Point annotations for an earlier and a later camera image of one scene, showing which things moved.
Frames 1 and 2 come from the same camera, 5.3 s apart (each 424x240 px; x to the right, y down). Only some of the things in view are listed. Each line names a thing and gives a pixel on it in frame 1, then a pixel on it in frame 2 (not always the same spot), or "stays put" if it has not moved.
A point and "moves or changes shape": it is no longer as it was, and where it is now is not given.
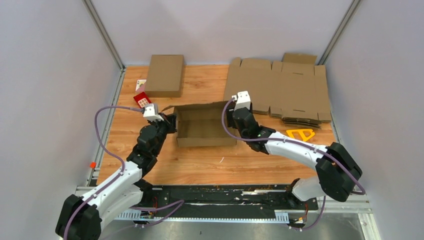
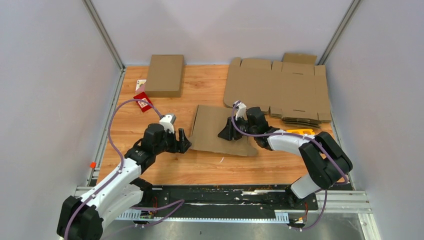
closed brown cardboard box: (165, 76) stays put
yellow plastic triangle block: (301, 131) stays put
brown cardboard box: (202, 124) moves or changes shape
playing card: (140, 85) stays put
